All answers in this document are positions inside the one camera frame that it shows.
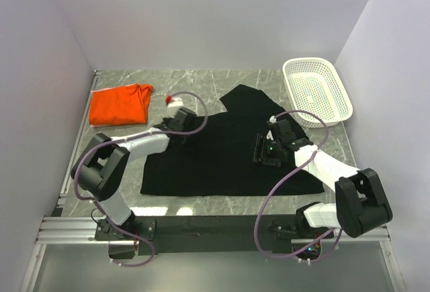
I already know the aluminium frame rail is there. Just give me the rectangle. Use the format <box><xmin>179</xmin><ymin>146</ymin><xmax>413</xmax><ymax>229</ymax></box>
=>
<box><xmin>36</xmin><ymin>217</ymin><xmax>391</xmax><ymax>245</ymax></box>

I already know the white perforated plastic basket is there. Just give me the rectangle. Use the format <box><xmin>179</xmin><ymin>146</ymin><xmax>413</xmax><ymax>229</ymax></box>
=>
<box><xmin>282</xmin><ymin>57</ymin><xmax>353</xmax><ymax>128</ymax></box>

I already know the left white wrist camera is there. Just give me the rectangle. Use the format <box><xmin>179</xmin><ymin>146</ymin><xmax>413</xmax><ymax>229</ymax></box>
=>
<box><xmin>166</xmin><ymin>96</ymin><xmax>183</xmax><ymax>117</ymax></box>

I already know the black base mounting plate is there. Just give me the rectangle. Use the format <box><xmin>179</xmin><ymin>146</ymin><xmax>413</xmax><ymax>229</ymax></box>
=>
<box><xmin>93</xmin><ymin>214</ymin><xmax>333</xmax><ymax>256</ymax></box>

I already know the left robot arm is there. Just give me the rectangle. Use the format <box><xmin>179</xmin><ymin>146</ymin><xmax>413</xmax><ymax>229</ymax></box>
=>
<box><xmin>71</xmin><ymin>107</ymin><xmax>208</xmax><ymax>237</ymax></box>

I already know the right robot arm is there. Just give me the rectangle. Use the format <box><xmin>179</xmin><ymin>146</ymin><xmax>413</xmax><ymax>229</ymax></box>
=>
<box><xmin>253</xmin><ymin>117</ymin><xmax>393</xmax><ymax>238</ymax></box>

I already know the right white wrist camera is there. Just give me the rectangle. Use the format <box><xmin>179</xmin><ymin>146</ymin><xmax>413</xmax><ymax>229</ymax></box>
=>
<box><xmin>266</xmin><ymin>115</ymin><xmax>279</xmax><ymax>141</ymax></box>

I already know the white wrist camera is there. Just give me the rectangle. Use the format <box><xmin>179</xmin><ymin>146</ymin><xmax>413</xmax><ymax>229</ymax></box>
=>
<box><xmin>266</xmin><ymin>115</ymin><xmax>279</xmax><ymax>141</ymax></box>
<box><xmin>166</xmin><ymin>96</ymin><xmax>183</xmax><ymax>117</ymax></box>

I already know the folded orange t-shirt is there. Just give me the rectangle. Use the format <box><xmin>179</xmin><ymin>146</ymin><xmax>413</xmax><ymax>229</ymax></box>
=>
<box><xmin>88</xmin><ymin>83</ymin><xmax>154</xmax><ymax>127</ymax></box>

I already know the black t-shirt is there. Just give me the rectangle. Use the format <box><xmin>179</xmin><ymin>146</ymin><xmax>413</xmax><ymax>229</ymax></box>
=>
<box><xmin>139</xmin><ymin>83</ymin><xmax>326</xmax><ymax>197</ymax></box>

